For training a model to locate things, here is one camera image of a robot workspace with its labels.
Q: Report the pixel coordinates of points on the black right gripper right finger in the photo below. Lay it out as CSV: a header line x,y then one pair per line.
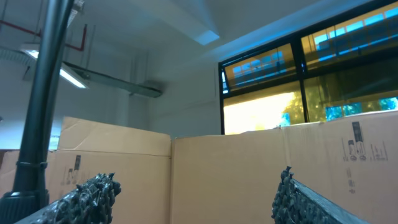
x,y
295,203

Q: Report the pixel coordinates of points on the grey ceiling duct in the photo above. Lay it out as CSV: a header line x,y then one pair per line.
x,y
132,88

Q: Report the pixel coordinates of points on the black camera stand pole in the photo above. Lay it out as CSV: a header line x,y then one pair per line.
x,y
28,193

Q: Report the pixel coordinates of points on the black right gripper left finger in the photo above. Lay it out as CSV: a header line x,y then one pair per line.
x,y
90,203

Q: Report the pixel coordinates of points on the red ceiling pipe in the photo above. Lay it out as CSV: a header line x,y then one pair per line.
x,y
39,34

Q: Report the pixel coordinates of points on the left cardboard panel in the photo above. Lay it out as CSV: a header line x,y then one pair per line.
x,y
139,159

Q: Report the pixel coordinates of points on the black framed window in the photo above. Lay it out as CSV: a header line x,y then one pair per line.
x,y
342,66

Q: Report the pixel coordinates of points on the right cardboard panel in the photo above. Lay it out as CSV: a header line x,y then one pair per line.
x,y
351,161

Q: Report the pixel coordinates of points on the cardboard panel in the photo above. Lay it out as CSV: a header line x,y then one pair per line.
x,y
351,161
139,159

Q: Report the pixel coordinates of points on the fluorescent ceiling light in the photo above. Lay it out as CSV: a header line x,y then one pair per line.
x,y
32,50

